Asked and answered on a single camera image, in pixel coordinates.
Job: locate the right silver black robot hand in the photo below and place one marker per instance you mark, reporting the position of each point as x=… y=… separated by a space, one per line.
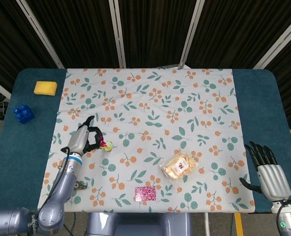
x=273 y=179

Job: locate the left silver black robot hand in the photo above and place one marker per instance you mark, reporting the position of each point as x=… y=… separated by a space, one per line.
x=79 y=141

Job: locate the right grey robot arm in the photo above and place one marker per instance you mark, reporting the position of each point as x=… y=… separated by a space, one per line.
x=289 y=218

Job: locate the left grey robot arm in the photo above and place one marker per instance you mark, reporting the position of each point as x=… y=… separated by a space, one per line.
x=62 y=186

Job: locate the floral orange berry tablecloth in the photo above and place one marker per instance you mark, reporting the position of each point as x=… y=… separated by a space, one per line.
x=148 y=123

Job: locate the grey correction tape dispenser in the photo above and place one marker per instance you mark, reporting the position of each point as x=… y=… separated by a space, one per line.
x=82 y=185

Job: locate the yellow floor tape strip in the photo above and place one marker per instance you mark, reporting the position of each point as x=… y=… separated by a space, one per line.
x=238 y=225

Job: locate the blue toy building block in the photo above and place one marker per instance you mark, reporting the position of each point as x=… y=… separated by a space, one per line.
x=23 y=114

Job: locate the yellow sponge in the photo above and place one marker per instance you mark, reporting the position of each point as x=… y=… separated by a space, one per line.
x=45 y=88

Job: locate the shiny pink patterned card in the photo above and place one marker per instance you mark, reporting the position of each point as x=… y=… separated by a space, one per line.
x=145 y=194

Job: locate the clear bag of crackers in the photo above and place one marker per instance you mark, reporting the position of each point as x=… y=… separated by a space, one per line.
x=180 y=166

